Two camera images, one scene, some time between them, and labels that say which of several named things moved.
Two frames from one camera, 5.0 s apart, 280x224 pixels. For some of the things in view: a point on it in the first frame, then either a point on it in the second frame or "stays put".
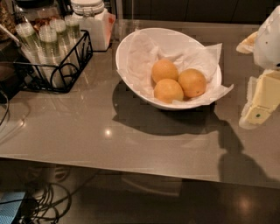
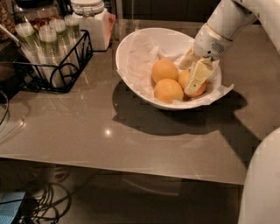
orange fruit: (192, 81) stays put
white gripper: (268, 44) → (209, 44)
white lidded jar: (97, 20) stays put
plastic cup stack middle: (52, 61) stays put
